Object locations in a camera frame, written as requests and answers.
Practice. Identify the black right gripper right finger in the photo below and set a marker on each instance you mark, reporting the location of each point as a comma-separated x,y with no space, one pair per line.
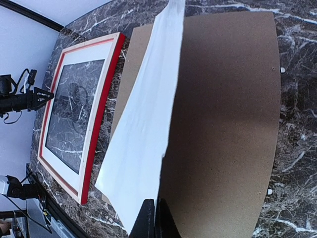
165,226

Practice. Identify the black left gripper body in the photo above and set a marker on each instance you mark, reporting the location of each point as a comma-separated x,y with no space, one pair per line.
17,103

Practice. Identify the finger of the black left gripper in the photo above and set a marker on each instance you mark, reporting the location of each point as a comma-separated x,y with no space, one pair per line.
41,96

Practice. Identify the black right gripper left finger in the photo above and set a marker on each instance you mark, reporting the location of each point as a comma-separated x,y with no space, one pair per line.
144,226

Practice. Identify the landscape sunset photo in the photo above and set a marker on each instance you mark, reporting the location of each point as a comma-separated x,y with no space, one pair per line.
130,172

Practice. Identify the wooden picture frame red edge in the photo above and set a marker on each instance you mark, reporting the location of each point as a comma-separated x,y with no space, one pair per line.
99,111

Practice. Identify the brown cardboard backing board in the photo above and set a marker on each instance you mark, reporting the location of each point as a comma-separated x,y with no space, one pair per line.
224,123

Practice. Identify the white mat board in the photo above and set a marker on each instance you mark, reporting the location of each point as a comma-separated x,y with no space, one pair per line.
74,171

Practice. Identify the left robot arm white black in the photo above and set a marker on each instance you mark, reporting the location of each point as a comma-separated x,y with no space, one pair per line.
10,186

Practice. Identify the small green circuit board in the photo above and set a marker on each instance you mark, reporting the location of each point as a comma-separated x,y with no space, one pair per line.
47,217

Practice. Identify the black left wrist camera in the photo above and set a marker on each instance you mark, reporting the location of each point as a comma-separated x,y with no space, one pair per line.
6,83

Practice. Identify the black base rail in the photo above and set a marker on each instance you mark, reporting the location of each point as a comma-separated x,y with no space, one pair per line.
54,209

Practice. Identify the left black enclosure post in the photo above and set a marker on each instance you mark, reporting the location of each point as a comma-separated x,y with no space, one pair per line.
31,15

